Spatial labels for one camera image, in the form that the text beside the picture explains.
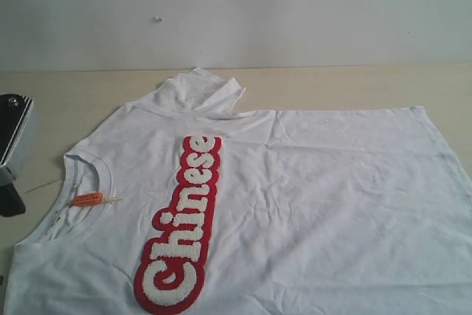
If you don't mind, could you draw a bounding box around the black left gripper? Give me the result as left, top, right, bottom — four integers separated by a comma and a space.
0, 183, 26, 217

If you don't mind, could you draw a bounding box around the orange neck size tag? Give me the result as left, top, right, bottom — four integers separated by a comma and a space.
69, 192, 123, 207

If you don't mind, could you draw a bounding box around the white t-shirt with red lettering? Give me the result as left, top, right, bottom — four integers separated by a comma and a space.
4, 68, 471, 314

